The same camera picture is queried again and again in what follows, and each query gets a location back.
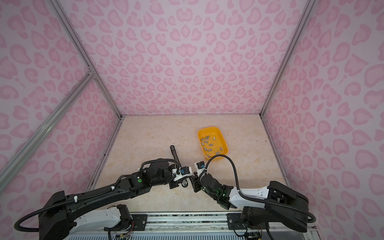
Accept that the black stapler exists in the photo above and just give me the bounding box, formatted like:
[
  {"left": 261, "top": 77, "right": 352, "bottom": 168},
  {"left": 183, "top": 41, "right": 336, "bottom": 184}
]
[{"left": 170, "top": 145, "right": 189, "bottom": 188}]

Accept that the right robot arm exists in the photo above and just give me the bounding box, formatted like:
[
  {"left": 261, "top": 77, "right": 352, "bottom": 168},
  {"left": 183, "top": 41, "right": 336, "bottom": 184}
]
[{"left": 192, "top": 174, "right": 309, "bottom": 233}]

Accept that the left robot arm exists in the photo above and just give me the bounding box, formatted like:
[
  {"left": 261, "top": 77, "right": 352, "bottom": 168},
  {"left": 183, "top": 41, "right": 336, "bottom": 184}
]
[{"left": 39, "top": 159, "right": 194, "bottom": 240}]

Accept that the yellow plastic tray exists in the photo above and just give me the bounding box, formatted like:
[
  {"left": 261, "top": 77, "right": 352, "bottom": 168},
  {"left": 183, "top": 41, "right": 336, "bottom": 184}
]
[{"left": 198, "top": 127, "right": 229, "bottom": 161}]

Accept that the aluminium mounting rail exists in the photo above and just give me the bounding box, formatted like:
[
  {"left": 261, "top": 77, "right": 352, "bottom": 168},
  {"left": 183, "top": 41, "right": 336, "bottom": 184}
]
[{"left": 66, "top": 208, "right": 320, "bottom": 240}]

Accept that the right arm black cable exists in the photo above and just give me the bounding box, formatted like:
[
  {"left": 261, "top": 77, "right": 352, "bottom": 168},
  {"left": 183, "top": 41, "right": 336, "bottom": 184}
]
[{"left": 205, "top": 154, "right": 317, "bottom": 224}]

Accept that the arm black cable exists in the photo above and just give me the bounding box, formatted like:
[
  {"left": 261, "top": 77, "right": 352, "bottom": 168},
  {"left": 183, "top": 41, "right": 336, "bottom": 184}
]
[
  {"left": 205, "top": 154, "right": 317, "bottom": 224},
  {"left": 13, "top": 158, "right": 182, "bottom": 233}
]

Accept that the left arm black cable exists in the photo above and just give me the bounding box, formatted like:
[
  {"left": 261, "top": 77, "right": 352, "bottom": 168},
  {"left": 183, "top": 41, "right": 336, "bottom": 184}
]
[{"left": 13, "top": 158, "right": 182, "bottom": 233}]

